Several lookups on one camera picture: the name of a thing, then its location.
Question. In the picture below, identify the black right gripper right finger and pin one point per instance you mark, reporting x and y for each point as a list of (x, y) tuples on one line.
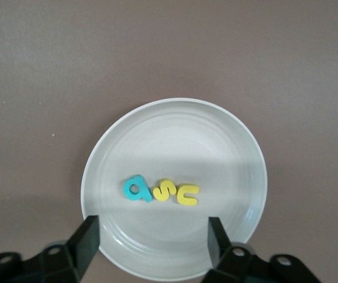
[(220, 250)]

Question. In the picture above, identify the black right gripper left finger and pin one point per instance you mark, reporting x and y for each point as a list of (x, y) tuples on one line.
[(83, 244)]

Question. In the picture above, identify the yellow foam letter u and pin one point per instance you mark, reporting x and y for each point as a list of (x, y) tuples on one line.
[(183, 200)]

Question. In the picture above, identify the teal foam letter p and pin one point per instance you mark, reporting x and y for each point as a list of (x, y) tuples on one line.
[(140, 191)]

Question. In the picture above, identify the yellow foam letter s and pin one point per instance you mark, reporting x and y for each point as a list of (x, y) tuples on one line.
[(163, 194)]

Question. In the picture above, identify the beige round plate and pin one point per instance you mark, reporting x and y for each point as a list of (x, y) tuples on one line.
[(171, 141)]

